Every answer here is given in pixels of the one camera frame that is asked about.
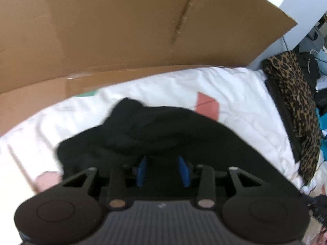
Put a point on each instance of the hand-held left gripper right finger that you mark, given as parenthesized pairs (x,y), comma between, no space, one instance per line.
(184,172)

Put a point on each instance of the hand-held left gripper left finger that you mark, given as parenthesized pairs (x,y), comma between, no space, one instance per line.
(142,173)

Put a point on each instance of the black shorts with bear print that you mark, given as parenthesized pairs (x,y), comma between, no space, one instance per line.
(153,132)

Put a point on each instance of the teal printed cloth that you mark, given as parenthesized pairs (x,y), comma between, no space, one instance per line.
(322,125)

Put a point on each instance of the black folded cloth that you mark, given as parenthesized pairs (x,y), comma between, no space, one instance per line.
(283,117)

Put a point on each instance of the cream bear printed blanket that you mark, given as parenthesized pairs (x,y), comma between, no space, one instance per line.
(242,94)

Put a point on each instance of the leopard print cloth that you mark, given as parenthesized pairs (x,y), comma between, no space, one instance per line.
(299,102)

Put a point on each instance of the folded cardboard sheet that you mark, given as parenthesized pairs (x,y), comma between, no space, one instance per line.
(115,30)

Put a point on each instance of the grey laptop bag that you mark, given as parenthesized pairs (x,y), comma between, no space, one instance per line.
(313,34)

